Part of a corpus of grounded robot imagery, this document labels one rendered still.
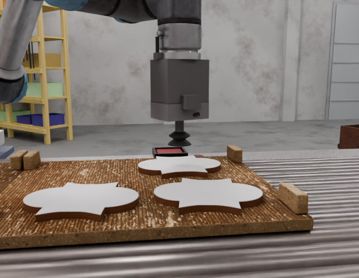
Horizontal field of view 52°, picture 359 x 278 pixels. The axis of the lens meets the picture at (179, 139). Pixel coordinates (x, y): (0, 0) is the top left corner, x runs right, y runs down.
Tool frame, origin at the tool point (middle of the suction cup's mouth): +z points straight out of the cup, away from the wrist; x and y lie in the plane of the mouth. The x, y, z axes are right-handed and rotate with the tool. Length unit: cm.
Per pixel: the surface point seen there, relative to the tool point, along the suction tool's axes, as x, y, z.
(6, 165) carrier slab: 18.8, -26.9, 4.6
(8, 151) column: 69, -21, 12
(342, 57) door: 505, 758, -49
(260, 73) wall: 583, 571, -12
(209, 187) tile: -14.6, -3.7, 3.6
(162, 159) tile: 4.2, -1.3, 3.6
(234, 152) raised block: -2.0, 11.2, 2.4
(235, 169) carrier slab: -5.8, 8.3, 4.6
